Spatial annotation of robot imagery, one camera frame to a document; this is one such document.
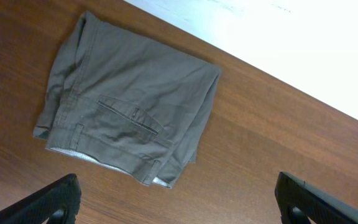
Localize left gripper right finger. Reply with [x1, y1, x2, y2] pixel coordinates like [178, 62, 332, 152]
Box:
[275, 172, 358, 224]

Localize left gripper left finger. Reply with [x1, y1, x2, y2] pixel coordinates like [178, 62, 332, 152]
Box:
[0, 174, 81, 224]

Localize grey shorts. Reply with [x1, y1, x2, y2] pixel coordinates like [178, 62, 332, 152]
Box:
[33, 12, 222, 188]

